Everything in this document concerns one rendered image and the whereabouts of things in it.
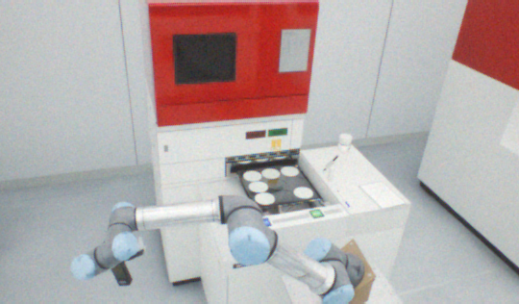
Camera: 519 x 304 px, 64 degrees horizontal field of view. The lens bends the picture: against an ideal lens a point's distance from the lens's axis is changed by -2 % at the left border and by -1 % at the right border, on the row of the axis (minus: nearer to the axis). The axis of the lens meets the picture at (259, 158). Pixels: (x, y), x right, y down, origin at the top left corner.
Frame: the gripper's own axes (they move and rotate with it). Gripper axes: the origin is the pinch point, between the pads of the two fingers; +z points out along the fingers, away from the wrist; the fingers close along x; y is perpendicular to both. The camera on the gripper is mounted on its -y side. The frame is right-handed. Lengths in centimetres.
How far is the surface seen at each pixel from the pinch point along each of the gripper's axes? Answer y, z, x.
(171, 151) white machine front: 39, 65, 13
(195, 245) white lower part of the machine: -19, 104, 21
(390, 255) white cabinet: -29, 91, -94
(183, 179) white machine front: 23, 77, 13
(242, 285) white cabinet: -29, 51, -23
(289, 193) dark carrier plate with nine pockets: 10, 77, -46
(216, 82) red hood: 69, 54, -20
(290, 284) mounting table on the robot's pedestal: -25, 34, -49
